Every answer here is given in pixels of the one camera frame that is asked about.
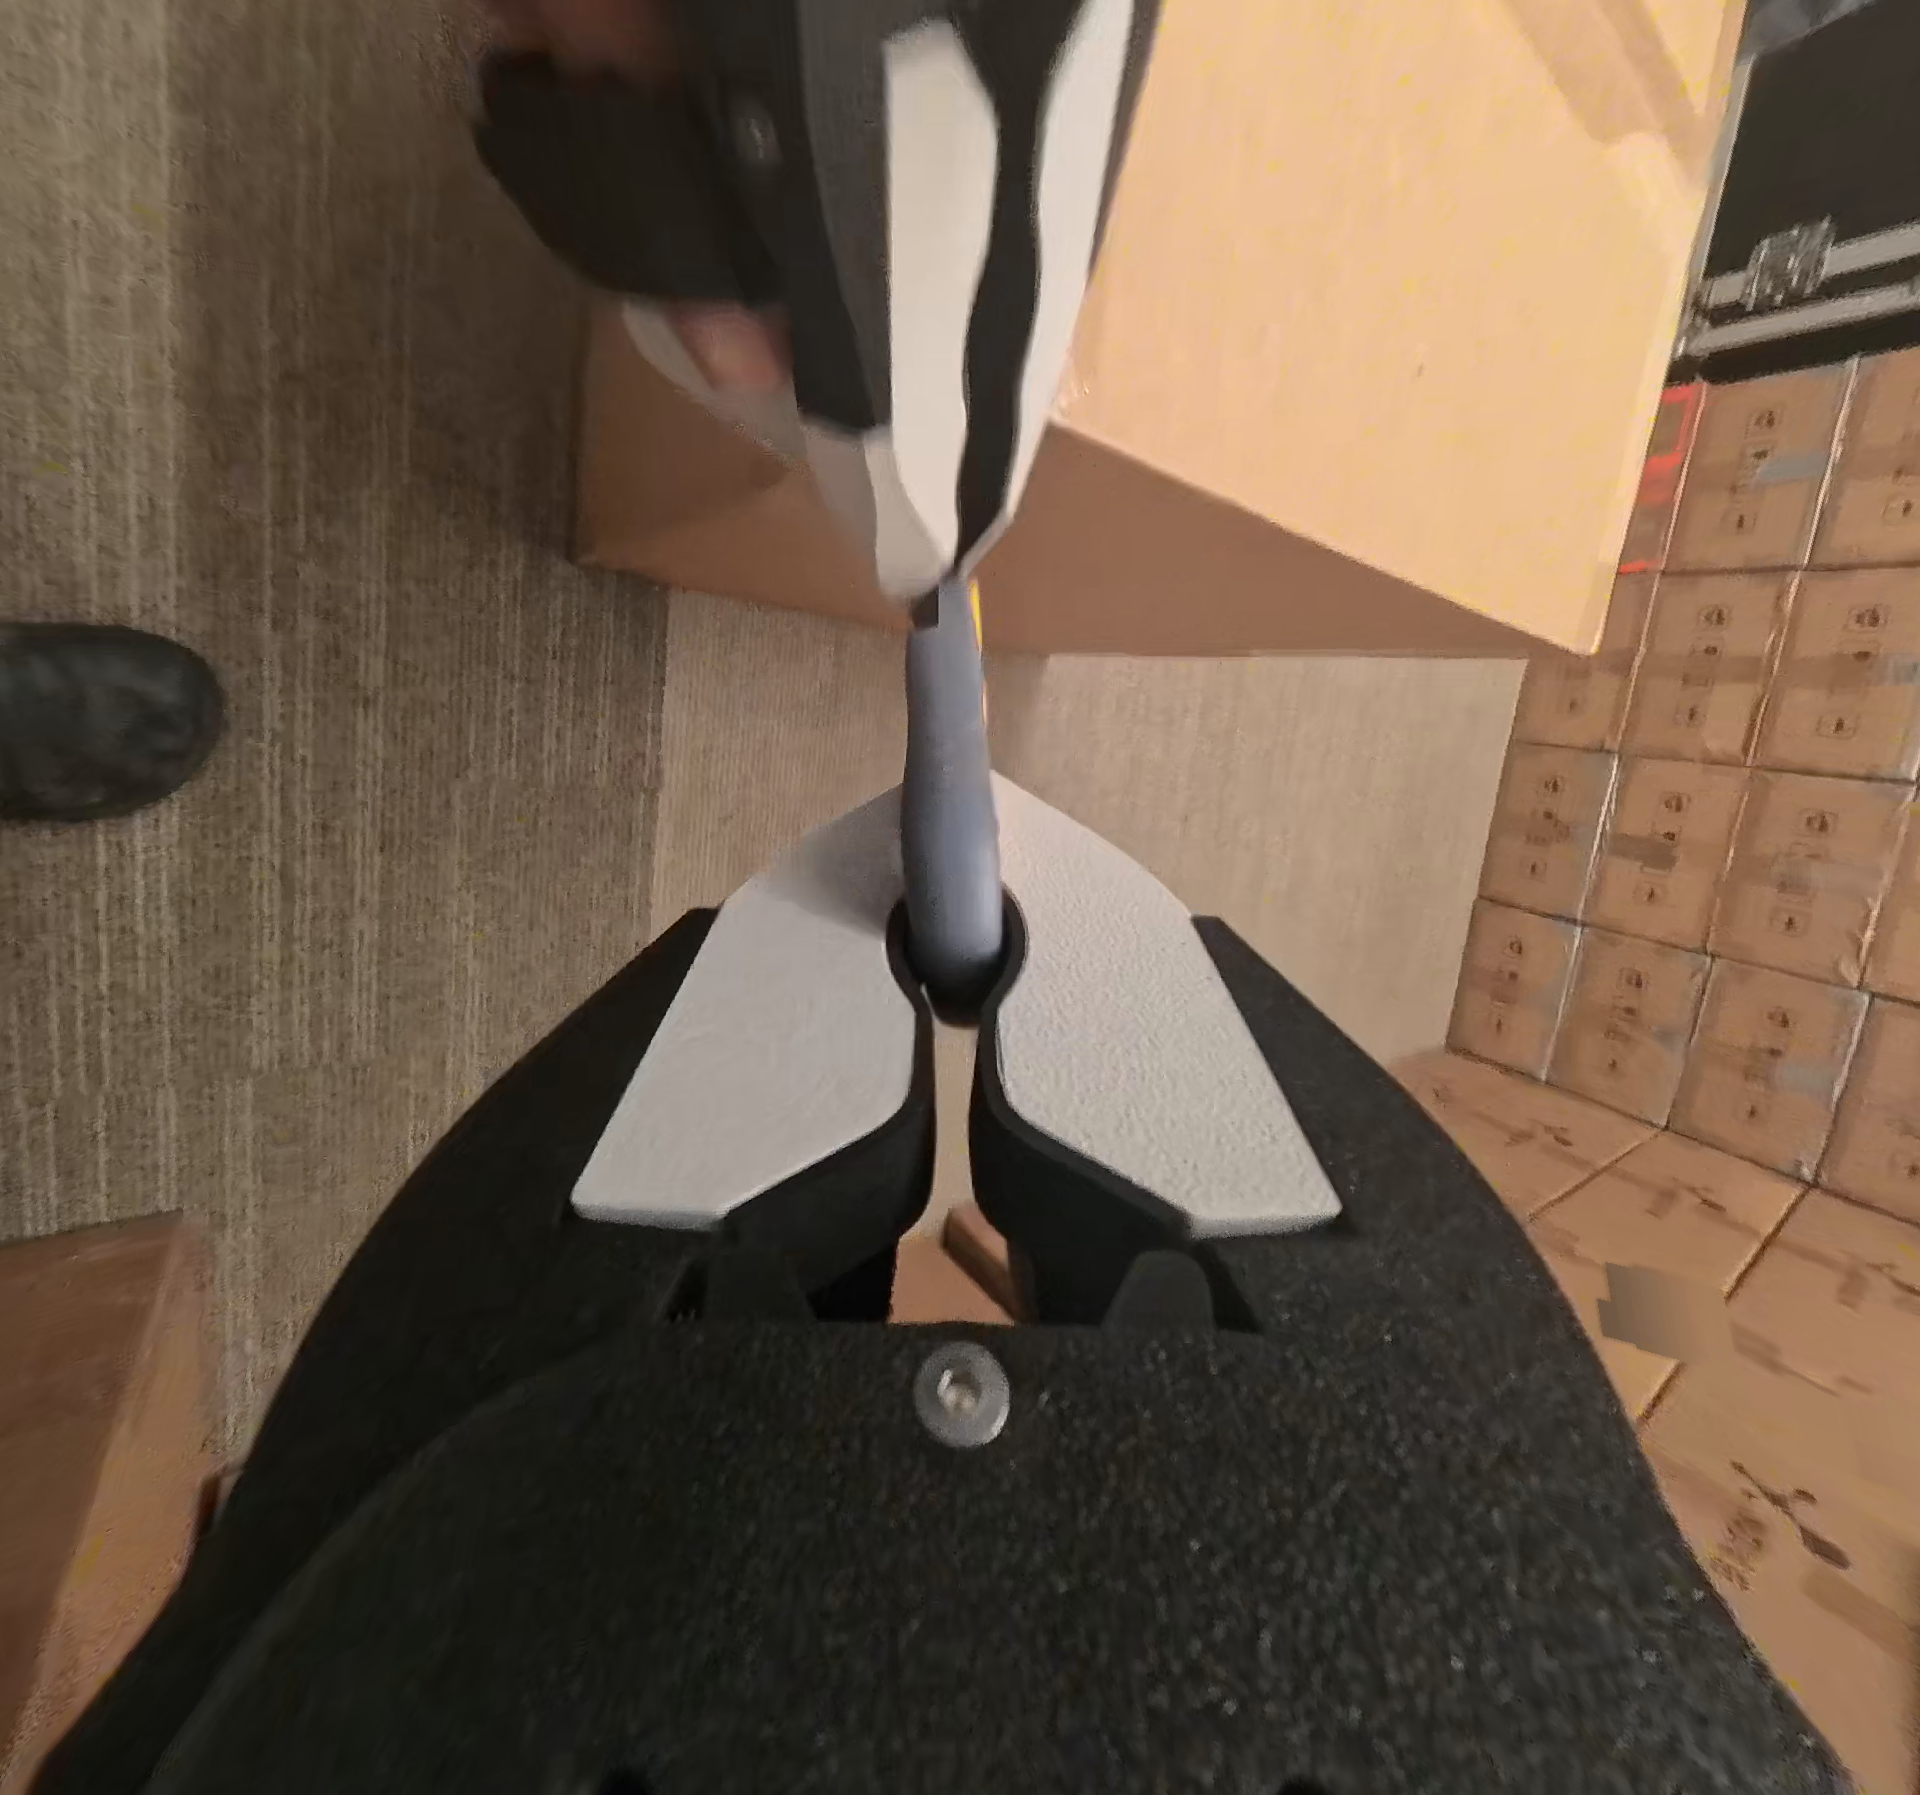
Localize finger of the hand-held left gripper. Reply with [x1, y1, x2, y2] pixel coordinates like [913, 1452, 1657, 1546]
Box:
[859, 13, 1003, 607]
[957, 0, 1143, 585]

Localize brown cardboard box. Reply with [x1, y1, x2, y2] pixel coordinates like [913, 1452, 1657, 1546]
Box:
[0, 1212, 231, 1788]

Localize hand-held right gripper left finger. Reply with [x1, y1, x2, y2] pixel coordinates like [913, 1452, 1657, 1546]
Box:
[571, 781, 940, 1322]

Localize stack of taped cardboard cartons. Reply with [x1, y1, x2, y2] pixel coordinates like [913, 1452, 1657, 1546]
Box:
[1394, 355, 1920, 1795]

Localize grey and orange scissors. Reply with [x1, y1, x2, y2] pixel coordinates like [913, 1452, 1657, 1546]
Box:
[900, 579, 1011, 1017]

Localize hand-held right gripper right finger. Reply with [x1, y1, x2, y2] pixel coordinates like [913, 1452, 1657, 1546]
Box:
[967, 775, 1342, 1328]

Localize large cardboard box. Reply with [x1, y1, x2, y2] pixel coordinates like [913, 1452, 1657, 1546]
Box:
[576, 0, 1777, 659]

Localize person's black shoe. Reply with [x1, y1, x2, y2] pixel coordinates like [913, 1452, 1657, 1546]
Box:
[0, 621, 231, 825]

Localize black road case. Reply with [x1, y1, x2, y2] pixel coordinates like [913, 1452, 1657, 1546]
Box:
[1668, 0, 1920, 389]

